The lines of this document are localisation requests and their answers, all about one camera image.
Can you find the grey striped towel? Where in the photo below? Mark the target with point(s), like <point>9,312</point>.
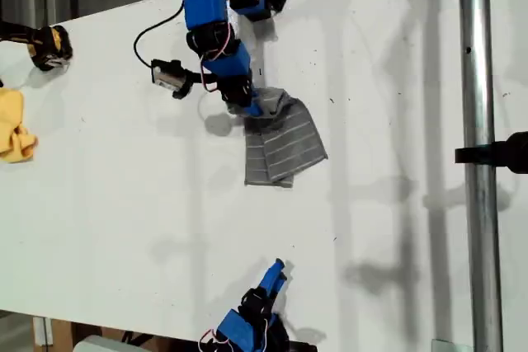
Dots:
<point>288,142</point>

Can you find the black yellow power drill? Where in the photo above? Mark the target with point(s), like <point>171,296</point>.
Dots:
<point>49,47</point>

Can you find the white table leg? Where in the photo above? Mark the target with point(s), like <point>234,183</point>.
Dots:
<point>43,331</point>

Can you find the yellow cloth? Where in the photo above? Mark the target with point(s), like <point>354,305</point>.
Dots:
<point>10,121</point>

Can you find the black clamp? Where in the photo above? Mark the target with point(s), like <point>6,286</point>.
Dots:
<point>495,154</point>

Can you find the gripper's black camera stalk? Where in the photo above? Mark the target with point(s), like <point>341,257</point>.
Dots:
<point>185,80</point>

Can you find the gripper's black camera box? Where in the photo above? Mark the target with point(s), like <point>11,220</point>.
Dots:
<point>165,76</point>
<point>303,348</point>

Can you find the steel post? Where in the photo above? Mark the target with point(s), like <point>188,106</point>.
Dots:
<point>478,80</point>

